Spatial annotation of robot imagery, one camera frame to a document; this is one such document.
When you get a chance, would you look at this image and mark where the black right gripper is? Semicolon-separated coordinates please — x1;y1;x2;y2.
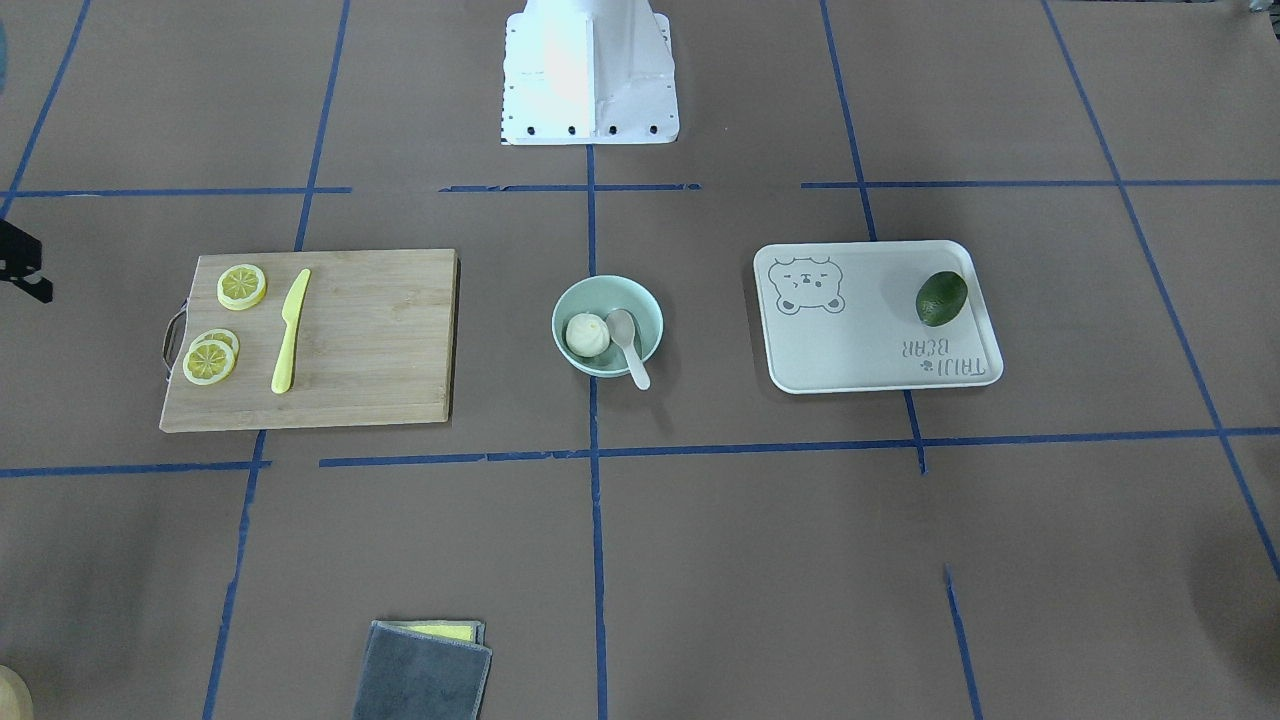
1;220;54;304

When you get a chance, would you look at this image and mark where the lemon slice behind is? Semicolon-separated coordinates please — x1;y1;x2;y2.
189;328;241;354

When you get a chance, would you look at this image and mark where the white ceramic spoon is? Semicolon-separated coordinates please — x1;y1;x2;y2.
605;307;652;391

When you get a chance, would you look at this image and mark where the yellow sponge cloth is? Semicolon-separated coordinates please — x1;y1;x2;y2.
399;619;485;644

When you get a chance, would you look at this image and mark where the white bear tray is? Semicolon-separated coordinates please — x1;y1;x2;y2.
753;240;1005;395

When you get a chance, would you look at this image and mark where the yellow plastic knife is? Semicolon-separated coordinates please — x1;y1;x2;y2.
270;268;311;395

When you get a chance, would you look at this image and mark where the wooden cutting board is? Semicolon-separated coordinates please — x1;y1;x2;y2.
159;249;460;433

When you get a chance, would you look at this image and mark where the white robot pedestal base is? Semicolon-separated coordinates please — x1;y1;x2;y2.
500;1;681;146

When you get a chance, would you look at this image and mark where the lemon slice front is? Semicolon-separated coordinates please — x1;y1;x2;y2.
180;340;237;386

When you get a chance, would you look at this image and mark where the light green bowl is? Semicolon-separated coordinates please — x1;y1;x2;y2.
550;275;666;378

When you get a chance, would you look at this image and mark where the white steamed bun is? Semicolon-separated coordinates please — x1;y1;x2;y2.
563;313;612;359

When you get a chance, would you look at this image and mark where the grey folded cloth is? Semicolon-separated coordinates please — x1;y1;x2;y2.
352;619;492;719

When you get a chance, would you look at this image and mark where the lemon slice top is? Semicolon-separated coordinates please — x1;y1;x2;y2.
216;264;268;311

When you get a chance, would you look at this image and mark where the lemon slice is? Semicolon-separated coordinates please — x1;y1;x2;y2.
189;328;241;354
216;264;268;311
180;340;237;386

